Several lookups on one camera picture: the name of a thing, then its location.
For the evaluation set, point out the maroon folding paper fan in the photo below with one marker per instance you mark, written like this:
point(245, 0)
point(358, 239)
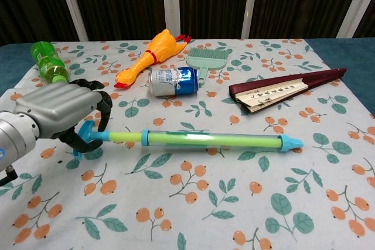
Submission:
point(272, 92)

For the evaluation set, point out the white frame post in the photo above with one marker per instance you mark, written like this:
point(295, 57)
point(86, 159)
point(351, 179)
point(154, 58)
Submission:
point(252, 4)
point(170, 4)
point(71, 4)
point(356, 4)

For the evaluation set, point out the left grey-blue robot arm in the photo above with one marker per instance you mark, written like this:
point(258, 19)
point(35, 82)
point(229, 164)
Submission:
point(14, 138)

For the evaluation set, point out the blue white drink can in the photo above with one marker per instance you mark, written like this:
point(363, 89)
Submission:
point(175, 81)

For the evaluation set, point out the pale green dustpan brush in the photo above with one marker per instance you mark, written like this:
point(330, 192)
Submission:
point(209, 58)

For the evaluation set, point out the yellow rubber chicken toy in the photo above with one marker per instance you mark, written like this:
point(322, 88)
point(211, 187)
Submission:
point(155, 51)

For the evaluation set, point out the green blue toy stick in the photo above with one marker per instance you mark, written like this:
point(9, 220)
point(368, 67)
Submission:
point(211, 140)

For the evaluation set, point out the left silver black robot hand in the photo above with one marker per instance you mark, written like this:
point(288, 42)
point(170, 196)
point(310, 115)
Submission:
point(61, 103)

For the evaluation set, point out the green plastic drink bottle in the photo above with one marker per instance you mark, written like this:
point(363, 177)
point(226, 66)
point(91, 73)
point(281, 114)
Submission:
point(48, 62)

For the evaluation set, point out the floral tablecloth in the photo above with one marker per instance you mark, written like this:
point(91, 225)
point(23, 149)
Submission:
point(205, 188)

